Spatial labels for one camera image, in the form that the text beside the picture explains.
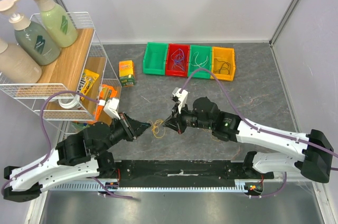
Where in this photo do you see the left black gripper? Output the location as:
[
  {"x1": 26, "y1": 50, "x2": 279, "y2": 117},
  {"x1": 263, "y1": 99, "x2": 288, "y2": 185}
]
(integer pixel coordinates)
[{"x1": 95, "y1": 111, "x2": 152, "y2": 155}]

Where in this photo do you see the blue thin cable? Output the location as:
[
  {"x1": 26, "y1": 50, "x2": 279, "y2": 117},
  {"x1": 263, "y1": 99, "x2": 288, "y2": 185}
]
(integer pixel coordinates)
[
  {"x1": 171, "y1": 59, "x2": 187, "y2": 73},
  {"x1": 171, "y1": 48, "x2": 187, "y2": 63}
]

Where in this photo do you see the black thin cable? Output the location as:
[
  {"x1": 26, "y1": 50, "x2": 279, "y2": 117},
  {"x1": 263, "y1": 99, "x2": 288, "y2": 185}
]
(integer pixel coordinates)
[{"x1": 212, "y1": 57, "x2": 234, "y2": 74}]

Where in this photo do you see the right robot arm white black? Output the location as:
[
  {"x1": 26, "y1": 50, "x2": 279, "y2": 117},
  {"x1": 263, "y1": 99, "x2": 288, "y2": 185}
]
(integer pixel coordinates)
[{"x1": 163, "y1": 97, "x2": 333, "y2": 183}]

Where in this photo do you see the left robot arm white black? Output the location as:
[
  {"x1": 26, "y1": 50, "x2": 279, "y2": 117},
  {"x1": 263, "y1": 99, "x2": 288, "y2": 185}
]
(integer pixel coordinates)
[{"x1": 2, "y1": 113, "x2": 151, "y2": 202}]

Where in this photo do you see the orange toy package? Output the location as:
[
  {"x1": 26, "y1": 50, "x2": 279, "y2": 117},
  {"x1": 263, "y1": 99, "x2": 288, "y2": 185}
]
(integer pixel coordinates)
[{"x1": 93, "y1": 84, "x2": 118, "y2": 125}]

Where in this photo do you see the colourful box on lower shelf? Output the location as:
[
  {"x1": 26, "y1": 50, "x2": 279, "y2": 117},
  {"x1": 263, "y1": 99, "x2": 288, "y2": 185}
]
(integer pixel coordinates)
[{"x1": 72, "y1": 122, "x2": 90, "y2": 131}]

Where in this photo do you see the red bin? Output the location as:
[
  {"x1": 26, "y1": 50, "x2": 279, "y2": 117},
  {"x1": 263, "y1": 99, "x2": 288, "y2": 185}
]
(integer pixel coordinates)
[{"x1": 165, "y1": 43, "x2": 190, "y2": 78}]

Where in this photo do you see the yellow green small box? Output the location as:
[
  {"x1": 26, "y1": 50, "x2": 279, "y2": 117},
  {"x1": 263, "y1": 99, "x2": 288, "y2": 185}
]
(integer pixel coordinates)
[{"x1": 119, "y1": 60, "x2": 135, "y2": 87}]

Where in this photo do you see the left green bin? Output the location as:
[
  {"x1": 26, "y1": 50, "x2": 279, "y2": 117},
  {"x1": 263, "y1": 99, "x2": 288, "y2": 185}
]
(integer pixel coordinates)
[{"x1": 143, "y1": 42, "x2": 168, "y2": 76}]

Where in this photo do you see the green bin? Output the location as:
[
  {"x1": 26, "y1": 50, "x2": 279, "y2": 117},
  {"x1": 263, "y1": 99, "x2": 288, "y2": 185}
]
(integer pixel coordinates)
[
  {"x1": 187, "y1": 45, "x2": 213, "y2": 79},
  {"x1": 143, "y1": 42, "x2": 168, "y2": 76}
]

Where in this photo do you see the white tape roll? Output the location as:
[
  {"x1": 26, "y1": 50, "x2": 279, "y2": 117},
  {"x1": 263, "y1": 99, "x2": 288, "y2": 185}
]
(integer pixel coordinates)
[{"x1": 58, "y1": 95, "x2": 81, "y2": 110}]

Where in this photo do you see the yellow candy bag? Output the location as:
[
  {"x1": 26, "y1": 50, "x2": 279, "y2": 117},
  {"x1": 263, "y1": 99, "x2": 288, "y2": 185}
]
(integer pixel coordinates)
[{"x1": 78, "y1": 69, "x2": 99, "y2": 96}]

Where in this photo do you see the yellow bin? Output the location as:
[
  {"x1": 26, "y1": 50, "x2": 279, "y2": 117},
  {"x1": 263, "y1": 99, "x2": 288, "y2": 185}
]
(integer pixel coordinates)
[{"x1": 211, "y1": 46, "x2": 236, "y2": 81}]

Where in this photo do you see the dark green pump bottle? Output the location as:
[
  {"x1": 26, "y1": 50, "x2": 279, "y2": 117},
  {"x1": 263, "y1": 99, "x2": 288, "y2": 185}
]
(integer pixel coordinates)
[{"x1": 9, "y1": 13, "x2": 61, "y2": 66}]

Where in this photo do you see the beige pump bottle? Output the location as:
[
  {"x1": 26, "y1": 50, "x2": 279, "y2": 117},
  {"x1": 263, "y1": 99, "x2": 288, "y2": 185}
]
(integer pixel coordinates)
[{"x1": 0, "y1": 0, "x2": 43, "y2": 84}]

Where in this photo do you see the light green pump bottle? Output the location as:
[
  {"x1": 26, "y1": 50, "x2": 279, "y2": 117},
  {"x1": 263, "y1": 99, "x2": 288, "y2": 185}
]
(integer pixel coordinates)
[{"x1": 34, "y1": 0, "x2": 78, "y2": 48}]

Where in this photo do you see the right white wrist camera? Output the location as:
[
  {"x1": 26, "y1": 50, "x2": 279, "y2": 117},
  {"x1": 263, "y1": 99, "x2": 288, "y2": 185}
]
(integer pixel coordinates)
[{"x1": 172, "y1": 87, "x2": 189, "y2": 114}]

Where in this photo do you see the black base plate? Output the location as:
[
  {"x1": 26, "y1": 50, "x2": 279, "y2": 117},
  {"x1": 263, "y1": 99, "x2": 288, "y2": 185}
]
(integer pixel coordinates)
[{"x1": 99, "y1": 160, "x2": 274, "y2": 186}]

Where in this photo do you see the white wire shelf rack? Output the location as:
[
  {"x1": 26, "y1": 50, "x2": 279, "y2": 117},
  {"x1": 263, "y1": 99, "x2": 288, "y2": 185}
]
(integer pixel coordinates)
[{"x1": 0, "y1": 11, "x2": 123, "y2": 153}]

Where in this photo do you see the slotted cable duct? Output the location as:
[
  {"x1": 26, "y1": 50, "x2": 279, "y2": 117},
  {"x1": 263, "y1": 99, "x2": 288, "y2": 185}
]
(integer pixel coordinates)
[{"x1": 50, "y1": 181, "x2": 248, "y2": 193}]

